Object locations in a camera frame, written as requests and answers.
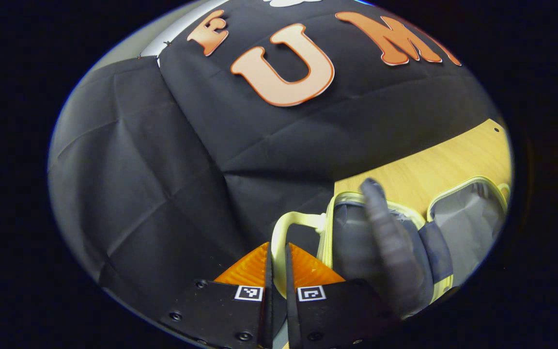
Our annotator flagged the pale yellow small suitcase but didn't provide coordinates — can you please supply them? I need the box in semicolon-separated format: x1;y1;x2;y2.
270;175;511;320

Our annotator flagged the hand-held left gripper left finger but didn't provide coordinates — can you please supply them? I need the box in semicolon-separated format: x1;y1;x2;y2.
160;242;274;349

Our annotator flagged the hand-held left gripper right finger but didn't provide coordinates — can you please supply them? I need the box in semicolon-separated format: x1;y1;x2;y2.
285;243;400;349

